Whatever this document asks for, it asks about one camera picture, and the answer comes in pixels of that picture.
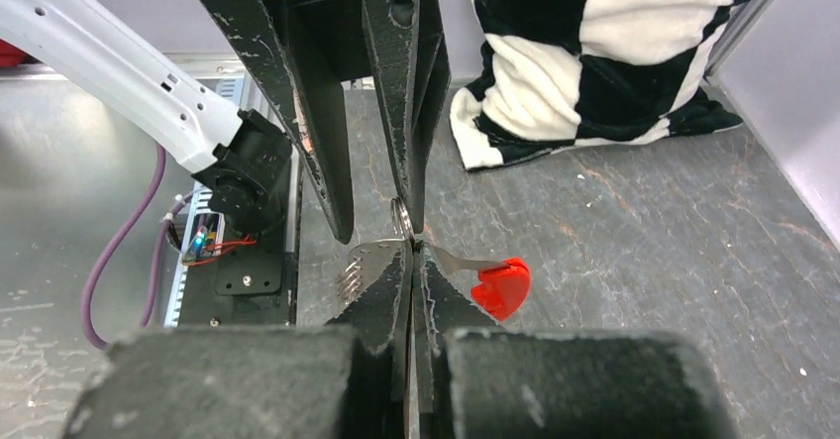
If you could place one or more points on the black white checkered cloth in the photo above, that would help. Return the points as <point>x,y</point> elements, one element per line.
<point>566,74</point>

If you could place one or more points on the white toothed cable duct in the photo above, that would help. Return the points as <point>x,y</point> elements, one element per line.
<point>194,205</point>

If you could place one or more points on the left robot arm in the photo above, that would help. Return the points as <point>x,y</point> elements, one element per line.
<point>236,153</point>

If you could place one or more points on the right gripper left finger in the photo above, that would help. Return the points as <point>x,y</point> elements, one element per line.
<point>375,293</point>

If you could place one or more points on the metal key organizer red handle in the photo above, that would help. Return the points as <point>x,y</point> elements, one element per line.
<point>498,287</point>

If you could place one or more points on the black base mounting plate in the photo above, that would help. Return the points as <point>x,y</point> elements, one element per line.
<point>250,285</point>

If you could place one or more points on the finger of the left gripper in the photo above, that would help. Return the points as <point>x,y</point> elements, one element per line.
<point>318,129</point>
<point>408,54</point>

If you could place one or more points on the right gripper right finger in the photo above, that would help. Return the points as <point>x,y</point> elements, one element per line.
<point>437,307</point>

